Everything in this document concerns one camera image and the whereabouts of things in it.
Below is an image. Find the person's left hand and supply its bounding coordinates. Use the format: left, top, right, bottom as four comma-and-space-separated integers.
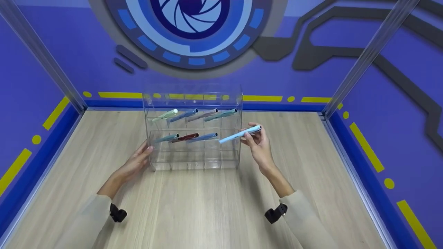
111, 140, 155, 186

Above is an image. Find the person's right hand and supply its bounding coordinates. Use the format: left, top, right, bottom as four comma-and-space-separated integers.
240, 122, 278, 174

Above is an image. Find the light blue pen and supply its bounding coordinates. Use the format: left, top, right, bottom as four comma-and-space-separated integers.
219, 125, 262, 144

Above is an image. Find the clear acrylic pen rack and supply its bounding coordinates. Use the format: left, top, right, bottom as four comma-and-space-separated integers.
142, 84, 244, 172

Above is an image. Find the person's left forearm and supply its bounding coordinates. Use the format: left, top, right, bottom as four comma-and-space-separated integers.
54, 172, 127, 249

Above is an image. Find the person's right forearm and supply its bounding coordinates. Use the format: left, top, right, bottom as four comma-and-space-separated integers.
262, 165, 340, 249

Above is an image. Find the teal pen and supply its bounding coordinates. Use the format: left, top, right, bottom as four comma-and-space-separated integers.
154, 133, 180, 144
204, 108, 238, 122

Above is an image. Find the black wrist band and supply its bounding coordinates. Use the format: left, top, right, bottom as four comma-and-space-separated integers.
264, 203, 289, 224
109, 203, 128, 223

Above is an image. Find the dark red pen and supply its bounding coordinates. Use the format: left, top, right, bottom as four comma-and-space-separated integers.
170, 133, 200, 144

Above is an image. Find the light green pen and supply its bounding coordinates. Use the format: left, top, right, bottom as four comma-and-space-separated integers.
151, 109, 179, 122

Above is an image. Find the mauve pen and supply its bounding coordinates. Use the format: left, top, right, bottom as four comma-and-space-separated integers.
187, 108, 219, 122

